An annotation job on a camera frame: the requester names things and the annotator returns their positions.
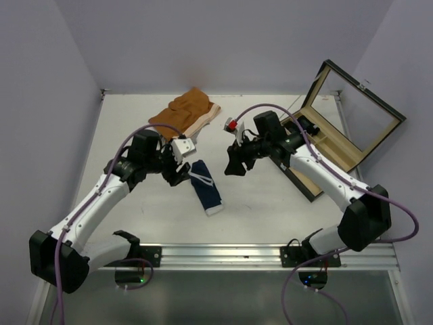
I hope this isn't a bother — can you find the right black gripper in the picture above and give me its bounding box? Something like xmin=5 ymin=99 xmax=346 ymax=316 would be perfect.
xmin=225 ymin=131 xmax=271 ymax=175

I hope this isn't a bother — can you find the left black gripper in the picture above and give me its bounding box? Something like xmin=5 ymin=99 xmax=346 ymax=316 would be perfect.
xmin=144 ymin=138 xmax=190 ymax=185

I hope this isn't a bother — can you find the navy blue underwear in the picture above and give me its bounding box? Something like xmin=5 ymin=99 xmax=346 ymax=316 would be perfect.
xmin=189 ymin=160 xmax=224 ymax=217

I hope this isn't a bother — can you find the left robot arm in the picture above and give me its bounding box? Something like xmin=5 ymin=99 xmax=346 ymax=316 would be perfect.
xmin=29 ymin=129 xmax=196 ymax=293

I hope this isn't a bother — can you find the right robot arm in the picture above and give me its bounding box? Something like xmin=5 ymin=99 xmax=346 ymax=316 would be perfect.
xmin=224 ymin=111 xmax=392 ymax=266

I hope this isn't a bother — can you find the grey underwear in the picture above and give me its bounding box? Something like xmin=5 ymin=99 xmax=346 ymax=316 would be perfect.
xmin=188 ymin=130 xmax=200 ymax=144

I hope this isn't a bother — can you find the orange brown underwear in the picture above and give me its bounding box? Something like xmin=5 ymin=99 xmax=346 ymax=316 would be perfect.
xmin=148 ymin=87 xmax=221 ymax=138

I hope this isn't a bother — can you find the rolled black underwear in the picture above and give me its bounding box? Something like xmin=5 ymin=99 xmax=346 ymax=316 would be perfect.
xmin=297 ymin=115 xmax=320 ymax=136

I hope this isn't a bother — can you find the black compartment storage box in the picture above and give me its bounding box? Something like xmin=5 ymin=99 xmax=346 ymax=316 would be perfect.
xmin=270 ymin=59 xmax=407 ymax=203

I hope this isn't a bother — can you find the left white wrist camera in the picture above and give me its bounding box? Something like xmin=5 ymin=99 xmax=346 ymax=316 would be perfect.
xmin=170 ymin=138 xmax=196 ymax=163

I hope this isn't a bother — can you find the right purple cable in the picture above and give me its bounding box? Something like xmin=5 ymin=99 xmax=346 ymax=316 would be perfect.
xmin=235 ymin=103 xmax=420 ymax=325

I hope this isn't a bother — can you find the aluminium mounting rail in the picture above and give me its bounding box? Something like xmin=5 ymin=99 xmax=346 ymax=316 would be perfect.
xmin=141 ymin=243 xmax=399 ymax=271

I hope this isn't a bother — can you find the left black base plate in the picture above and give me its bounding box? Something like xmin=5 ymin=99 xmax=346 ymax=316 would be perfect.
xmin=114 ymin=244 xmax=162 ymax=269

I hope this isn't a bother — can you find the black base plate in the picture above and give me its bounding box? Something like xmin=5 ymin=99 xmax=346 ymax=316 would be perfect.
xmin=279 ymin=246 xmax=342 ymax=268
xmin=114 ymin=244 xmax=162 ymax=269

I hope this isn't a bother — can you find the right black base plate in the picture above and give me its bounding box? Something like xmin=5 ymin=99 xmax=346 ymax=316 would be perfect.
xmin=279 ymin=246 xmax=342 ymax=268

